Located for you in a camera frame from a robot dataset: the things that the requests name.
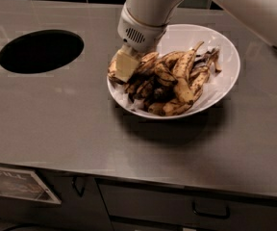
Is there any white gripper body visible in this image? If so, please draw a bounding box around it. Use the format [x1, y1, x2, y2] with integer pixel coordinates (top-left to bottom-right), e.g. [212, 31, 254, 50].
[117, 3, 167, 53]

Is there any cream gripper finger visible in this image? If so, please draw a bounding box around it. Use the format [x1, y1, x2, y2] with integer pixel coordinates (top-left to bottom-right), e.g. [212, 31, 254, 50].
[115, 44, 141, 83]

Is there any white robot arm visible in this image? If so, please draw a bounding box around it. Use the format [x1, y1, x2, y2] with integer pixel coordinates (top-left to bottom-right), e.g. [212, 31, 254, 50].
[115, 0, 277, 82]

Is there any small banana lower left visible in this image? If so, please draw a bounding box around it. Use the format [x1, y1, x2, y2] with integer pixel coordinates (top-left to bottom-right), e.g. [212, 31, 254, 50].
[136, 77, 155, 99]

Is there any short curved banana centre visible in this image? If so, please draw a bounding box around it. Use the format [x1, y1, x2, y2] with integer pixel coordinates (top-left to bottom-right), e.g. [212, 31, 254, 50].
[154, 63, 178, 87]

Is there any white oval bowl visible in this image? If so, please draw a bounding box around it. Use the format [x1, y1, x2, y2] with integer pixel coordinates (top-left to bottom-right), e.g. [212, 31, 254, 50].
[106, 23, 241, 120]

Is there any long spotted banana centre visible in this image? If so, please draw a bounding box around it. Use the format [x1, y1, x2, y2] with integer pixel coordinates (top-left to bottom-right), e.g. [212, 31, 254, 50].
[172, 41, 203, 104]

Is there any banana at bowl front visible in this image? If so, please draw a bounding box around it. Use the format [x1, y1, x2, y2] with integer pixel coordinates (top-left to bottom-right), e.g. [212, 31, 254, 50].
[161, 98, 191, 116]

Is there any dark grey drawer front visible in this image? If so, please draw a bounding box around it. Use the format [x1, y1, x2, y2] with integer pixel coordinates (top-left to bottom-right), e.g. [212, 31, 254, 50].
[97, 180, 277, 231]

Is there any framed sign on cabinet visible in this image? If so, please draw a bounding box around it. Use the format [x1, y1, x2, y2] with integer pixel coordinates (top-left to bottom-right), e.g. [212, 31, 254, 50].
[0, 167, 62, 204]

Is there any black cabinet door handle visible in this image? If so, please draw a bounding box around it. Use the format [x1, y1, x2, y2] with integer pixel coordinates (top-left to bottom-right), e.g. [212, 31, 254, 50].
[71, 176, 86, 197]

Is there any black drawer handle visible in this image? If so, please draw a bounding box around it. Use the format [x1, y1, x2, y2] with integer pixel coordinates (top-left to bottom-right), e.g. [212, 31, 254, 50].
[191, 201, 231, 219]

